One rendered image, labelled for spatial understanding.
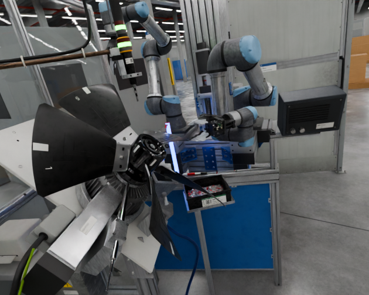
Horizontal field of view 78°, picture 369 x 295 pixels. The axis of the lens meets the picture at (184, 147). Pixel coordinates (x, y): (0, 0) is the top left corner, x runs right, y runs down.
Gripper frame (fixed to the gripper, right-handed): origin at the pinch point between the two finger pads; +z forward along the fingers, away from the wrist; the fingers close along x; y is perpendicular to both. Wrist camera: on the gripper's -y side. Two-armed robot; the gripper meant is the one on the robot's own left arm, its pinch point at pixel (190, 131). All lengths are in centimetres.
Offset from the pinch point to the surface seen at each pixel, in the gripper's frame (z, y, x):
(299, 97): -49, 17, -7
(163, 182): 18.6, 6.3, 15.4
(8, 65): 55, -1, -37
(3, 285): 91, -15, 49
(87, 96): 36.0, -9.9, -22.3
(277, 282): -41, 23, 114
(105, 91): 29.2, -11.2, -22.4
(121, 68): 24.1, 1.2, -31.0
